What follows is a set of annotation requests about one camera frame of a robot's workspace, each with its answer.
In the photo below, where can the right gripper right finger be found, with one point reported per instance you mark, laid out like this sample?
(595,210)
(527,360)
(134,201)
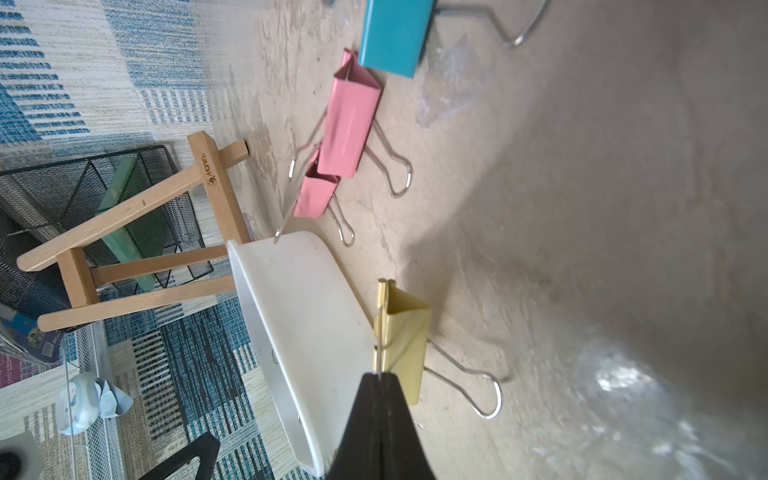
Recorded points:
(402,455)

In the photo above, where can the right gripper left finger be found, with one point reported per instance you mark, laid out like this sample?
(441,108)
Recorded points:
(359,453)

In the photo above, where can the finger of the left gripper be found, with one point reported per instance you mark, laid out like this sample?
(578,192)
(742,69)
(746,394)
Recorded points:
(204,449)

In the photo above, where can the yellow binder clip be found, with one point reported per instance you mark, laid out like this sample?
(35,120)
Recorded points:
(401,328)

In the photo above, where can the white plastic storage box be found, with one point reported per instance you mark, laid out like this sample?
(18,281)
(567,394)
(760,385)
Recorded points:
(310,335)

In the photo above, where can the small wooden easel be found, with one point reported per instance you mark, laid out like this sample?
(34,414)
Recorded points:
(180,273)

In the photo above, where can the pink binder clip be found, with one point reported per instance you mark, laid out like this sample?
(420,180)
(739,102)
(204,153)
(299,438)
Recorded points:
(349,119)
(315,197)

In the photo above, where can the teal binder clip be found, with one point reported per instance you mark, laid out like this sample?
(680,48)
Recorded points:
(394,32)

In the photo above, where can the magazine on shelf top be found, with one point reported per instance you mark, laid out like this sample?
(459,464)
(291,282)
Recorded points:
(22,338)

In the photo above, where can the green folder on shelf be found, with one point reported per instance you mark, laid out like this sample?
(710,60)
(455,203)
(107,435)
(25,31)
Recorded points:
(123,177)

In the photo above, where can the white wire wall basket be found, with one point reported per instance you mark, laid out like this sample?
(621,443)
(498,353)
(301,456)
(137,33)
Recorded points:
(93,440)

